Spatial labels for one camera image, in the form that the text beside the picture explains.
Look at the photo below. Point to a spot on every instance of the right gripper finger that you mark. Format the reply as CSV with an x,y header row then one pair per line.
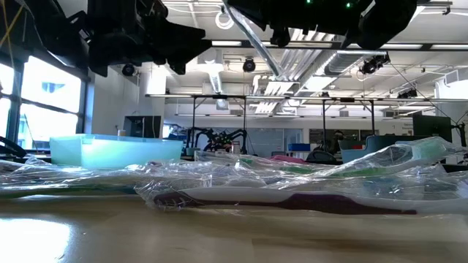
x,y
248,11

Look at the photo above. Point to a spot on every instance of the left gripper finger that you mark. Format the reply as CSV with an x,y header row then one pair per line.
x,y
183,42

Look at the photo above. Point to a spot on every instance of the black background robot arm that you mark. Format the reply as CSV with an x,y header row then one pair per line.
x,y
201,137
234,137

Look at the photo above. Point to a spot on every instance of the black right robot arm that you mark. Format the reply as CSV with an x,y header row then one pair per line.
x,y
387,22

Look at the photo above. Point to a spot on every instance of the white ceiling light strip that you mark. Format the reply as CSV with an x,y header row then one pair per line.
x,y
449,46
226,43
395,46

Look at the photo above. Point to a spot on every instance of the black monitor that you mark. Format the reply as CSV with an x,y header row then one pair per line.
x,y
431,128
142,127

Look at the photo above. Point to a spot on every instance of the yellow cup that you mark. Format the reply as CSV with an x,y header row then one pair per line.
x,y
121,133

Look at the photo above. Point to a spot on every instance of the light turquoise plastic bin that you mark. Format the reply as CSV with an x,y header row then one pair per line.
x,y
109,153

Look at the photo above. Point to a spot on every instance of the person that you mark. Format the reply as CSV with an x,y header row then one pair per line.
x,y
338,137

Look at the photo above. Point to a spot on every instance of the blue crate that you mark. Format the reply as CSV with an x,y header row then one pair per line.
x,y
299,147

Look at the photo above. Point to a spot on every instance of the grey-blue plastic bin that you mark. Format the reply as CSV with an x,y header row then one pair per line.
x,y
365,146

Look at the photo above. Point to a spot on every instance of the black chair back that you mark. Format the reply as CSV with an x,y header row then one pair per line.
x,y
321,157

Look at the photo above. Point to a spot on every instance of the magenta cloth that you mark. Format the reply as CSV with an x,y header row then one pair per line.
x,y
289,158

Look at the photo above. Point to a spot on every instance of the black ceiling-mounted camera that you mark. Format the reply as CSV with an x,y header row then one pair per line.
x,y
128,69
373,64
249,65

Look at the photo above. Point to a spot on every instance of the silver ventilation duct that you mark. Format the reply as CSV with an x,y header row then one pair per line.
x,y
342,62

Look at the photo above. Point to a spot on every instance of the black background station frame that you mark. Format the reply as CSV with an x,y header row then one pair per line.
x,y
219,96

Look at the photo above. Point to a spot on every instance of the black window frame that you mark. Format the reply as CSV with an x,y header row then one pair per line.
x,y
14,117

